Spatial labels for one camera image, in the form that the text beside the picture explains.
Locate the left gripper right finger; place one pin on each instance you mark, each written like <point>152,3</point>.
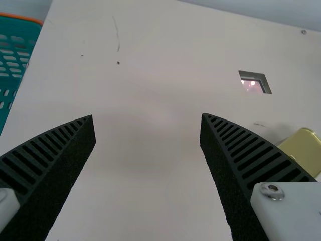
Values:
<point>233,170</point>

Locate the gold rectangular tin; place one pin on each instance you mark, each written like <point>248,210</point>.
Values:
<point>303,143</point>

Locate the teal shopping basket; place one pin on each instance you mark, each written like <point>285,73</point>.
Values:
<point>25,27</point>

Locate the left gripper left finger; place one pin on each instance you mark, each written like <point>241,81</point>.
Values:
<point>37,190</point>

